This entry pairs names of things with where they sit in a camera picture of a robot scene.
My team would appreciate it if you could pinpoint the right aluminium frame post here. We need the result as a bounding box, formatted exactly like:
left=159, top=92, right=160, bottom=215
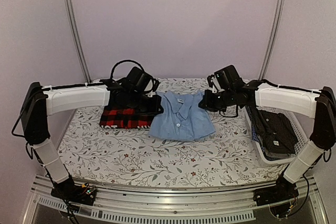
left=258, top=0, right=285, bottom=80

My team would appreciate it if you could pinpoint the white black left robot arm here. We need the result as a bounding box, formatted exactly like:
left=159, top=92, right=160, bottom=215
left=11, top=67, right=163, bottom=200

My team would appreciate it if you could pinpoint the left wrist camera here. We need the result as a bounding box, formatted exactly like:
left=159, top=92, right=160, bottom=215
left=147, top=78, right=160, bottom=97

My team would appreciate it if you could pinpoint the aluminium front rail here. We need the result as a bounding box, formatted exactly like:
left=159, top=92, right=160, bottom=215
left=22, top=174, right=329, bottom=224

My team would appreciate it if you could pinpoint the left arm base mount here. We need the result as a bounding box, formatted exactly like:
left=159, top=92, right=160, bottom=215
left=51, top=182, right=97, bottom=206

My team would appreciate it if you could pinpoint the aluminium frame post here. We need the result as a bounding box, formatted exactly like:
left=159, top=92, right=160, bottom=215
left=258, top=0, right=285, bottom=80
left=64, top=0, right=91, bottom=82

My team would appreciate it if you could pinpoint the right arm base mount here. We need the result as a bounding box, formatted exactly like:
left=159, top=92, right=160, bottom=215
left=253, top=183, right=299, bottom=206

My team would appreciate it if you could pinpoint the floral patterned table cloth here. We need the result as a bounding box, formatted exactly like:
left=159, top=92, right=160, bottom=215
left=52, top=77, right=301, bottom=188

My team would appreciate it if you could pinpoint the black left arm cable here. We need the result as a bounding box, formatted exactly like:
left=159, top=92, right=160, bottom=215
left=110, top=60, right=148, bottom=83

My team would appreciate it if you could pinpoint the light blue long sleeve shirt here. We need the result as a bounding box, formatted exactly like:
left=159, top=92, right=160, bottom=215
left=149, top=90, right=216, bottom=141

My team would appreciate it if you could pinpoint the white plastic laundry basket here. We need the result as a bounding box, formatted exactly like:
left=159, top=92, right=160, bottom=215
left=245, top=106, right=307, bottom=167

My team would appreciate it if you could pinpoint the left aluminium frame post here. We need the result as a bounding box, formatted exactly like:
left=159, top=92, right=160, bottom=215
left=64, top=0, right=91, bottom=82

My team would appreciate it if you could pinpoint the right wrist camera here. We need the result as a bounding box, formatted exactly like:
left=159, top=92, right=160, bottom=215
left=207, top=74, right=223, bottom=93

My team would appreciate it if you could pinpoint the blue checked shirt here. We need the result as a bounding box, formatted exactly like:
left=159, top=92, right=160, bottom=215
left=245, top=106, right=277, bottom=161

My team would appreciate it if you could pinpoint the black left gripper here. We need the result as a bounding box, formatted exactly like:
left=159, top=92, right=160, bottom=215
left=128, top=90, right=163, bottom=116

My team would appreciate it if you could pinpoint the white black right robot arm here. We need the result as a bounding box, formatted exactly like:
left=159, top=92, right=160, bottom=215
left=199, top=65, right=335, bottom=201

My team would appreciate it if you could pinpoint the black striped shirt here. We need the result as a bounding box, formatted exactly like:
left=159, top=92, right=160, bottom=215
left=248, top=106, right=298, bottom=155

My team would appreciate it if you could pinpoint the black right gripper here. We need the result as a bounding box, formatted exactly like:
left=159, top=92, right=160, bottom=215
left=198, top=89, right=235, bottom=113

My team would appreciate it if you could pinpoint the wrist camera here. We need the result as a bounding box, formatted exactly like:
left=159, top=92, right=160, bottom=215
left=147, top=78, right=160, bottom=97
left=207, top=74, right=223, bottom=93

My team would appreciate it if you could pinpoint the red black plaid shirt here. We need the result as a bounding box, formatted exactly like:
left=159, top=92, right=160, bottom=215
left=99, top=106, right=155, bottom=129

